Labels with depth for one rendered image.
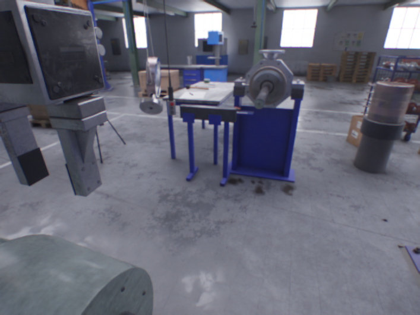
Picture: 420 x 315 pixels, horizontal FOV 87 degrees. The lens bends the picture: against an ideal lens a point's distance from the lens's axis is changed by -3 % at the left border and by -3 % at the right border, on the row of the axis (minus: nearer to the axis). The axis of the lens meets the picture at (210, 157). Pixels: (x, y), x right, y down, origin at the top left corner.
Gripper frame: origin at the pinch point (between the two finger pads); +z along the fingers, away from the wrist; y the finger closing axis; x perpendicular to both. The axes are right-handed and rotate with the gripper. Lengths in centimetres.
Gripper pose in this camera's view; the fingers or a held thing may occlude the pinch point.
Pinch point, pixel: (56, 170)
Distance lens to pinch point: 56.7
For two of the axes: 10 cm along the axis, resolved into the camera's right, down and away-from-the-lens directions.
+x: 2.6, -4.2, 8.7
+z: 0.1, 9.0, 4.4
